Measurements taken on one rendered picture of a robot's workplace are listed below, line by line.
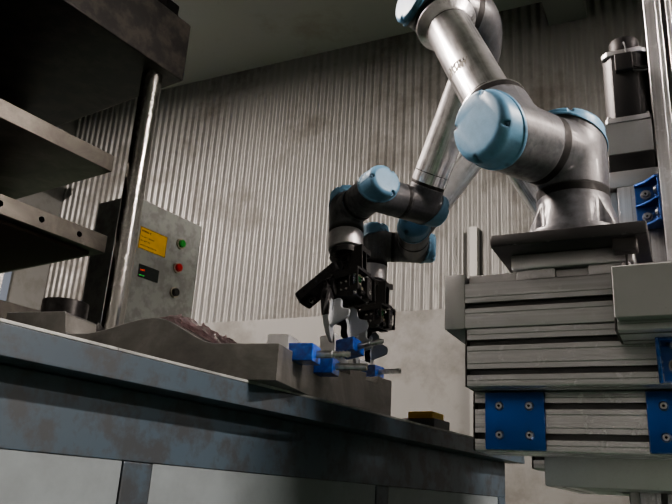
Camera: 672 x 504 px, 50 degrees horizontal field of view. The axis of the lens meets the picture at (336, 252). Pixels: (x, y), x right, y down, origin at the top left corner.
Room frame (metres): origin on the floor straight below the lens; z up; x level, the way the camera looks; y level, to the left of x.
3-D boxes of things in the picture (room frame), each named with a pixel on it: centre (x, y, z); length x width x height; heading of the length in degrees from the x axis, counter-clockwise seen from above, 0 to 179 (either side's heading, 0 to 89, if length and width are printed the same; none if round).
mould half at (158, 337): (1.26, 0.28, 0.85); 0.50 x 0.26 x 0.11; 73
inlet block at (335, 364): (1.24, 0.00, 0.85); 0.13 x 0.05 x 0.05; 73
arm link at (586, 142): (1.09, -0.38, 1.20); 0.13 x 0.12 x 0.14; 119
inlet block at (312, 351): (1.13, 0.03, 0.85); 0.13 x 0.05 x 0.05; 73
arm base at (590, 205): (1.09, -0.38, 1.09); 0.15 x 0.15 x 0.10
